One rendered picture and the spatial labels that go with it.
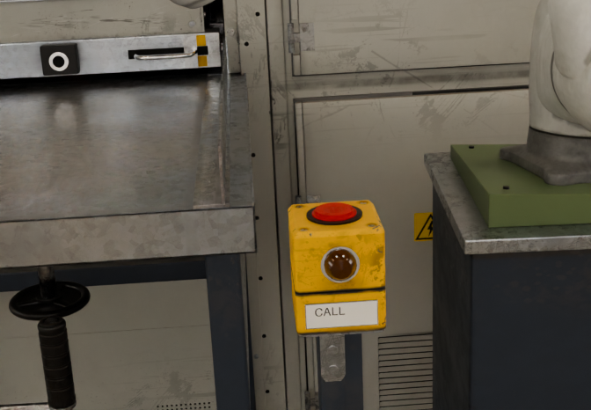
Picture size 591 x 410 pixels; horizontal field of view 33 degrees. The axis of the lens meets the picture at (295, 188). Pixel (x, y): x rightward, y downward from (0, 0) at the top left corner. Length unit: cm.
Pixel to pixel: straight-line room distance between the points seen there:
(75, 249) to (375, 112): 78
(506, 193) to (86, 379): 99
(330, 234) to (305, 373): 111
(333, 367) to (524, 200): 44
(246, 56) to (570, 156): 63
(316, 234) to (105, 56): 94
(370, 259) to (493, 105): 96
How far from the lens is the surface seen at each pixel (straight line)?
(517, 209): 126
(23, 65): 175
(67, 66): 171
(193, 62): 171
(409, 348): 193
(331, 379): 93
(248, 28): 171
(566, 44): 115
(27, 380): 198
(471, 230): 126
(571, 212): 128
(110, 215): 109
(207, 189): 112
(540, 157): 137
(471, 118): 178
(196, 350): 191
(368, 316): 88
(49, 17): 174
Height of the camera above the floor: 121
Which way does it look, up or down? 19 degrees down
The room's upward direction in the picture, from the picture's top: 3 degrees counter-clockwise
